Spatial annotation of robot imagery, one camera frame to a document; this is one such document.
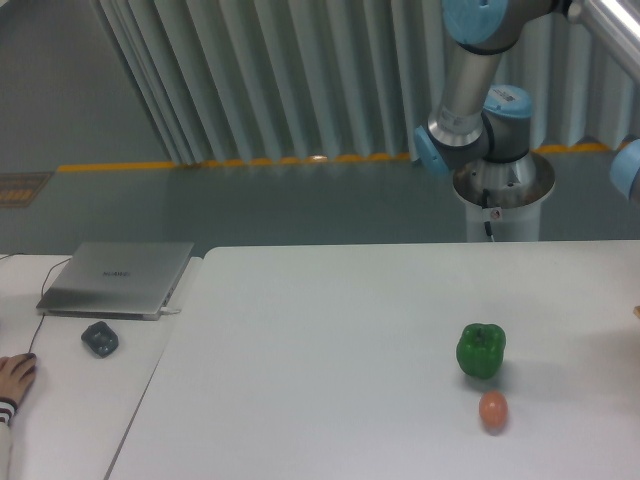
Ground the person's hand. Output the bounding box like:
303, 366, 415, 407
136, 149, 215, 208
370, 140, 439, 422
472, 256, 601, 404
0, 353, 37, 407

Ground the black computer mouse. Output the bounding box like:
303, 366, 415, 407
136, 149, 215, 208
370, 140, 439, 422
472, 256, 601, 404
14, 353, 37, 381

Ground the striped sleeve forearm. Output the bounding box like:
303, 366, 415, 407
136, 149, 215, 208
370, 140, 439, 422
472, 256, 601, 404
0, 397, 17, 480

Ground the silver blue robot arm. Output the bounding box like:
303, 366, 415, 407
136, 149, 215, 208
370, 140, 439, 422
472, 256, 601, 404
414, 1, 639, 208

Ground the green bell pepper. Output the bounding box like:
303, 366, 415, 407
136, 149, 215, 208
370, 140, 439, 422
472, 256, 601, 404
456, 323, 506, 380

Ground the small black plastic device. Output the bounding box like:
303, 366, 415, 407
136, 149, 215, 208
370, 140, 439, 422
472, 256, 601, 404
81, 321, 119, 359

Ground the silver closed laptop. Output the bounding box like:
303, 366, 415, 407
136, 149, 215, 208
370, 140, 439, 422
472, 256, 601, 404
37, 242, 193, 320

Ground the pale corrugated curtain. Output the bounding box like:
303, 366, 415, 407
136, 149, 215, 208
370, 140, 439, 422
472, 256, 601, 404
95, 1, 639, 165

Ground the brown egg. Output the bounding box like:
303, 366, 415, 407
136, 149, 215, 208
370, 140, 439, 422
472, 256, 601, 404
478, 390, 509, 434

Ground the black mouse cable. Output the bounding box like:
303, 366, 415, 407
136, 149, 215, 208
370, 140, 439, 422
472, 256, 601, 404
0, 253, 74, 355

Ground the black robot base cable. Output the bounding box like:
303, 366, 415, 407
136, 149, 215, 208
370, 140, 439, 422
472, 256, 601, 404
480, 187, 497, 243

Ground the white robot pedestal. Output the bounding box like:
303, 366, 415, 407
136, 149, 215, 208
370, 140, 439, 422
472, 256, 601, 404
453, 153, 555, 243

